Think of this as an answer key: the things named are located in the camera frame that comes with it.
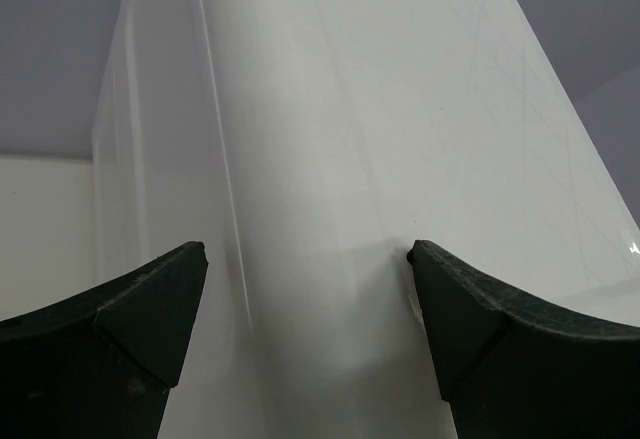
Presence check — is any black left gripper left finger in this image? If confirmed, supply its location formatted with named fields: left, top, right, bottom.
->
left=1, top=241, right=206, bottom=438

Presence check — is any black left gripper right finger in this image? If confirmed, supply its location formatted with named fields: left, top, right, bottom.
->
left=407, top=240, right=639, bottom=438

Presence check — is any white shoe cabinet frame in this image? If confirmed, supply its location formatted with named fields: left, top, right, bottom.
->
left=93, top=0, right=639, bottom=438

